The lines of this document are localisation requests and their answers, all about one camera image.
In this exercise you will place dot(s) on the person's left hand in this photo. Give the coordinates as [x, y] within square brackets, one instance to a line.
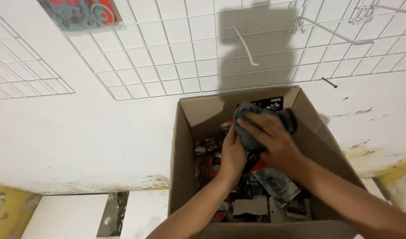
[232, 157]

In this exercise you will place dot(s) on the person's right hand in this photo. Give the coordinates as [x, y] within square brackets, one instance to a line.
[277, 146]

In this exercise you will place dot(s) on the person's right fingers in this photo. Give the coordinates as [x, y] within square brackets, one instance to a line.
[256, 124]

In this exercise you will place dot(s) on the person's left fingers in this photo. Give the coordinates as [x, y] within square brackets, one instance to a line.
[230, 137]

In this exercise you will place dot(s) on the grey cloth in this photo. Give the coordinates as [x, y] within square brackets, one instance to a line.
[246, 139]

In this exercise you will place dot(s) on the black carded packet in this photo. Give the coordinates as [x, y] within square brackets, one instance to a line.
[272, 103]

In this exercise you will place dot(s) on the brown cardboard box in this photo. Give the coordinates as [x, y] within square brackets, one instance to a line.
[183, 159]

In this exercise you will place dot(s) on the heap of packaged parts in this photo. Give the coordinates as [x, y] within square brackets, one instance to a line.
[276, 189]

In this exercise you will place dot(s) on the clear gasket set packet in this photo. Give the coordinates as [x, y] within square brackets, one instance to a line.
[77, 13]

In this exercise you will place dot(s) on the dark wall nail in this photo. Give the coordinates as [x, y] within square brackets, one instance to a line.
[329, 82]

